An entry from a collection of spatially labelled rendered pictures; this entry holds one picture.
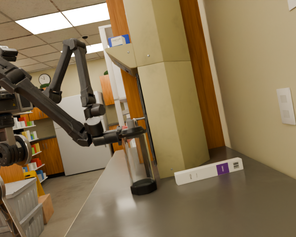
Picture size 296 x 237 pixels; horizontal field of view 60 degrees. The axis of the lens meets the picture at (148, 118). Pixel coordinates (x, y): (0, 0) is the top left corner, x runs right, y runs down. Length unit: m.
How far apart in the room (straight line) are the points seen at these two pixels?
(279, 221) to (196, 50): 1.04
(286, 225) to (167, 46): 0.78
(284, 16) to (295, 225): 0.55
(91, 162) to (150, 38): 5.27
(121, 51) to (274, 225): 0.79
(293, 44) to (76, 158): 5.74
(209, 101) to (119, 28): 0.64
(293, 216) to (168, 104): 0.60
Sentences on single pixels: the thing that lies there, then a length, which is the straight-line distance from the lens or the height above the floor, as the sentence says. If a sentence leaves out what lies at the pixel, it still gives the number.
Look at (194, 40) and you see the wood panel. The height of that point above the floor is 1.55.
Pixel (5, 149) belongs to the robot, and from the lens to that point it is 1.74.
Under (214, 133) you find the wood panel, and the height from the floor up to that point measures 1.02.
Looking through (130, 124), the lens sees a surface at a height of 1.19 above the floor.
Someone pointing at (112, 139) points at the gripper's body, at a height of 1.14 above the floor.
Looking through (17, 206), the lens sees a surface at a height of 0.50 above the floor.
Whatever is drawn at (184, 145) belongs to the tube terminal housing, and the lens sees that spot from 1.10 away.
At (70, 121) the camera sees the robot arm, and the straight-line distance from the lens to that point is 1.15.
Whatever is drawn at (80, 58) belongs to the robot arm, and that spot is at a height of 1.61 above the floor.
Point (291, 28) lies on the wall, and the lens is 0.84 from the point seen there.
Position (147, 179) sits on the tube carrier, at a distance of 0.95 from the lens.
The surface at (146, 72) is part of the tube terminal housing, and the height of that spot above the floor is 1.38.
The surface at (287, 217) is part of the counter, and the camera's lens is 0.70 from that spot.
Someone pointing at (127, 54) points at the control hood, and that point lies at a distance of 1.08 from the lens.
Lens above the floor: 1.25
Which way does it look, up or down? 3 degrees down
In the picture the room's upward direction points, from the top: 12 degrees counter-clockwise
